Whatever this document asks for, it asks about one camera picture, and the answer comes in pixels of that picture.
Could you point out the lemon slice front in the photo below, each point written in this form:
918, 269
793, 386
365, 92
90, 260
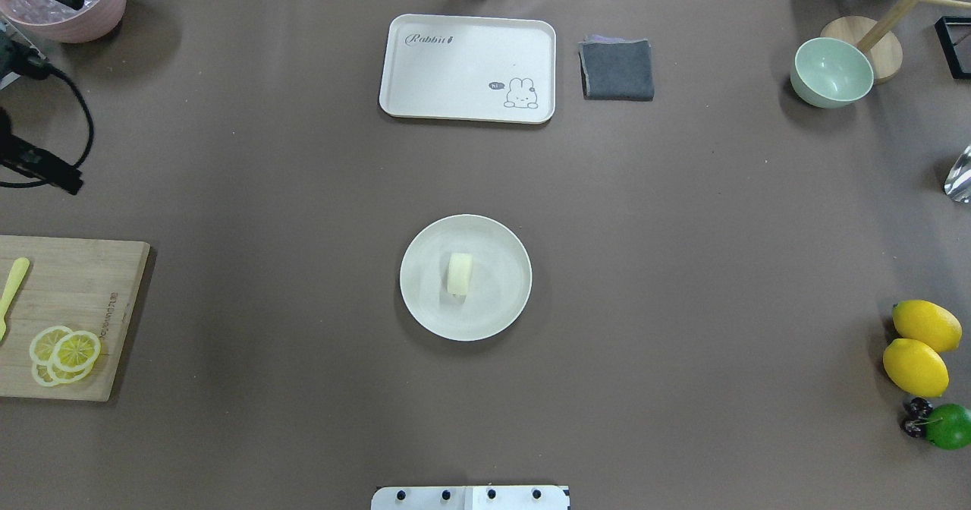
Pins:
76, 351

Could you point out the wooden mug tree stand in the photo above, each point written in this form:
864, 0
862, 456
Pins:
875, 38

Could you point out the white steamed bun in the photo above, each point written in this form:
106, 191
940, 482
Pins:
459, 274

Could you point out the dark purple small fruit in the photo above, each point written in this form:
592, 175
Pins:
917, 412

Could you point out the yellow lemon lower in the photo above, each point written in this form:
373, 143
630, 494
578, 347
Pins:
916, 368

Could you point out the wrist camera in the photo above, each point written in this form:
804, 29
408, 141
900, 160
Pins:
34, 162

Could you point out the mint green bowl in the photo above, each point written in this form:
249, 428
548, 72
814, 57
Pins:
829, 73

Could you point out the yellow lemon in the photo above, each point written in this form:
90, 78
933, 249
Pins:
916, 368
928, 323

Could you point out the green lime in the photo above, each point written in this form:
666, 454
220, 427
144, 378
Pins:
948, 427

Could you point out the black picture frame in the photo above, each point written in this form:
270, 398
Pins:
953, 33

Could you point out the grey folded cloth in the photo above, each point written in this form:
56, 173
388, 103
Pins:
615, 69

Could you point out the wooden cutting board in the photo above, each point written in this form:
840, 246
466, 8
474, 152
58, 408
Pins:
83, 284

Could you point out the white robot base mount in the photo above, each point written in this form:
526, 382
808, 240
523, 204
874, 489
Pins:
472, 497

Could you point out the metal scoop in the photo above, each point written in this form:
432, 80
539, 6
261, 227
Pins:
956, 185

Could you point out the yellow plastic knife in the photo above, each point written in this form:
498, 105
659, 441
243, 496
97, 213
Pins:
15, 277

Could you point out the lemon slice back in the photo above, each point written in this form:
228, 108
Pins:
40, 353

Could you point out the yellow lemon upper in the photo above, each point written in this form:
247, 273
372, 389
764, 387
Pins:
928, 323

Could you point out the round cream plate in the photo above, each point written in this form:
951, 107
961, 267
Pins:
500, 287

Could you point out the lemon slice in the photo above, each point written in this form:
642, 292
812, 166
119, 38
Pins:
40, 353
76, 351

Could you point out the cream rabbit tray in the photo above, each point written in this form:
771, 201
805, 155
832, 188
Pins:
469, 68

